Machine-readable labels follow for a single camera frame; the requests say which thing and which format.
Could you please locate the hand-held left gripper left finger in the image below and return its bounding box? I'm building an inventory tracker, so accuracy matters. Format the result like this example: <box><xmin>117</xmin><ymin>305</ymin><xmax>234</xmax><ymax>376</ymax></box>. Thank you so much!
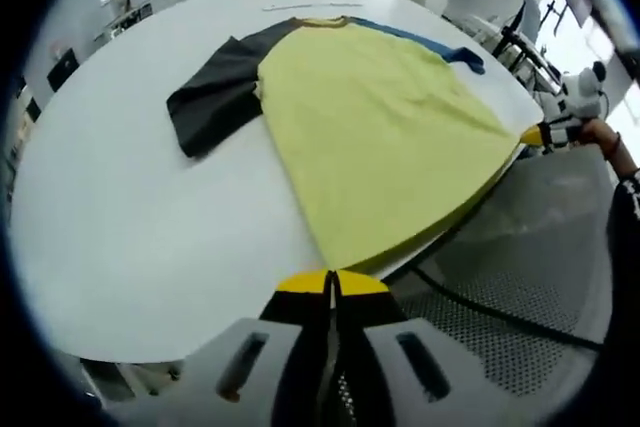
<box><xmin>189</xmin><ymin>269</ymin><xmax>335</xmax><ymax>427</ymax></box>

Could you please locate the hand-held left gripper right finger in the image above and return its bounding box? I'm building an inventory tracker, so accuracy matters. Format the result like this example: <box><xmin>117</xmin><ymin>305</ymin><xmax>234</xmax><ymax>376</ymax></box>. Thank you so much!
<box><xmin>332</xmin><ymin>269</ymin><xmax>482</xmax><ymax>427</ymax></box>

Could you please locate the yellow garment with dark sleeves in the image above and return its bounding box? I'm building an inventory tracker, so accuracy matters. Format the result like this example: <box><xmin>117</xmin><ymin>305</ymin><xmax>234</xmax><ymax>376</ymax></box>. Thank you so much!
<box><xmin>166</xmin><ymin>15</ymin><xmax>544</xmax><ymax>271</ymax></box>

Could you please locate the white template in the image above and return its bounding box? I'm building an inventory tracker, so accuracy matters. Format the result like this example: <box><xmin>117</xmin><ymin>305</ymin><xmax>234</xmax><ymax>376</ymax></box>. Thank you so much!
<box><xmin>262</xmin><ymin>0</ymin><xmax>364</xmax><ymax>13</ymax></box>

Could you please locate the person's right hand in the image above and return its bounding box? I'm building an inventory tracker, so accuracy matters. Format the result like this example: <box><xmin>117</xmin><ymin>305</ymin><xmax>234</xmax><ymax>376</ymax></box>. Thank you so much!
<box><xmin>577</xmin><ymin>118</ymin><xmax>621</xmax><ymax>161</ymax></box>

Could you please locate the black monitor stand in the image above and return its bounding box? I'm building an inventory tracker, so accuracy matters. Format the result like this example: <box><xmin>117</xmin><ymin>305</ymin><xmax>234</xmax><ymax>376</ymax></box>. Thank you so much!
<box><xmin>492</xmin><ymin>0</ymin><xmax>566</xmax><ymax>79</ymax></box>

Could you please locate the grey mesh chair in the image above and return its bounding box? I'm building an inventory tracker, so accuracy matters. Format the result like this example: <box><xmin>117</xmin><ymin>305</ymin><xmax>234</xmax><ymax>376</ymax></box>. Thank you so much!
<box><xmin>379</xmin><ymin>150</ymin><xmax>619</xmax><ymax>401</ymax></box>

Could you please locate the person's black printed t-shirt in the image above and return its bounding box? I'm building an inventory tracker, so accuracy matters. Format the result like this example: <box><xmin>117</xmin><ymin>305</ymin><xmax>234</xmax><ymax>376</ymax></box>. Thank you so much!
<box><xmin>605</xmin><ymin>174</ymin><xmax>640</xmax><ymax>354</ymax></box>

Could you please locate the black box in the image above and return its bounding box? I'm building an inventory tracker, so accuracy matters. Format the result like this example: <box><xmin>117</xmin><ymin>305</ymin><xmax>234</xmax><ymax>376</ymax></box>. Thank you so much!
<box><xmin>46</xmin><ymin>46</ymin><xmax>81</xmax><ymax>94</ymax></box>

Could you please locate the dark bracelet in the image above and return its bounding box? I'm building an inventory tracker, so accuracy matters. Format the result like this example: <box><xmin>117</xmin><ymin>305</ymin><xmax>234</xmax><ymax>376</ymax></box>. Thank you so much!
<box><xmin>605</xmin><ymin>130</ymin><xmax>624</xmax><ymax>162</ymax></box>

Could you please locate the black cable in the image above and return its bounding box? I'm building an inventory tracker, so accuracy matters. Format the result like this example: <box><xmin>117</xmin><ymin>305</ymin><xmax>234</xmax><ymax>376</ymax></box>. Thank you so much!
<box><xmin>408</xmin><ymin>261</ymin><xmax>602</xmax><ymax>349</ymax></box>

